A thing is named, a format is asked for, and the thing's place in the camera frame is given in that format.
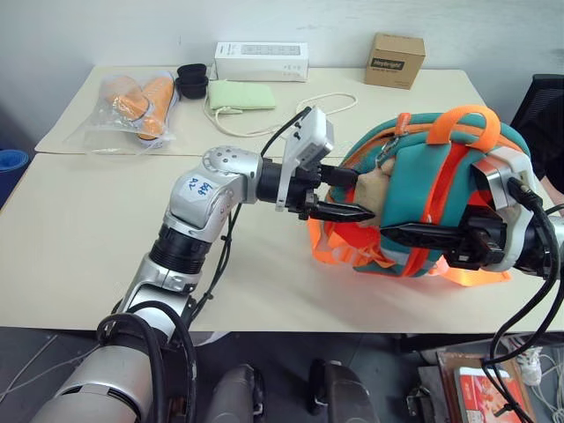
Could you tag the long white printed box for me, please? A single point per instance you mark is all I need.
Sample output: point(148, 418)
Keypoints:
point(260, 61)

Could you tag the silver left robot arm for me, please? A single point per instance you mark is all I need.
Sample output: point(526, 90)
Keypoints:
point(194, 194)

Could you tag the clear plastic bag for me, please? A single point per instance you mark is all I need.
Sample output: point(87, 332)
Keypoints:
point(94, 128)

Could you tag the black round cup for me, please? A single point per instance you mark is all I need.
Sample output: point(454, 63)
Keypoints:
point(192, 70)
point(192, 88)

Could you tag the brown cardboard box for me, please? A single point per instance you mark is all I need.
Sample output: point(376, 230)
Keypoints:
point(394, 61)

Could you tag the dark rounded shape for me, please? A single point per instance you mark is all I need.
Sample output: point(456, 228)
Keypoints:
point(341, 392)

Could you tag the person in black clothing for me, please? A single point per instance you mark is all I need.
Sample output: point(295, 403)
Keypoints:
point(551, 150)

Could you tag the beige item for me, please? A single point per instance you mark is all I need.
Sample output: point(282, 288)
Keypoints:
point(372, 194)

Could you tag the red printed book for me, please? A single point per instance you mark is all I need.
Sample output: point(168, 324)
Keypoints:
point(489, 396)

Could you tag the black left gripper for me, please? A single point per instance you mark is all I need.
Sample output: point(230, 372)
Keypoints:
point(304, 187)

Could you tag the green cloth pouch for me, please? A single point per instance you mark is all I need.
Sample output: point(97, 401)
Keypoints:
point(240, 96)

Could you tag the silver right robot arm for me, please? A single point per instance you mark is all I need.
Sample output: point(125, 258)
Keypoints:
point(556, 235)

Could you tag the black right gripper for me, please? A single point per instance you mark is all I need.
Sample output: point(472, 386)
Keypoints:
point(482, 240)

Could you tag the orange rolled item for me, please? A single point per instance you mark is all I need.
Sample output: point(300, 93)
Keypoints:
point(158, 106)
point(130, 102)

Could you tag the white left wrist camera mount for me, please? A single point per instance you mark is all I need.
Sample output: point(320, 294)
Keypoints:
point(310, 134)

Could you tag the black mesh chair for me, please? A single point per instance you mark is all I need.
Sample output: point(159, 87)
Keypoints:
point(544, 99)

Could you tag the brown open carton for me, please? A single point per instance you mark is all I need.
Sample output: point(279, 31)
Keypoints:
point(445, 374)

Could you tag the blue object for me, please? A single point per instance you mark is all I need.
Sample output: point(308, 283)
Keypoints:
point(13, 174)

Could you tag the orange and teal backpack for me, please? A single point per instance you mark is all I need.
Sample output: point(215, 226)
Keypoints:
point(416, 176)

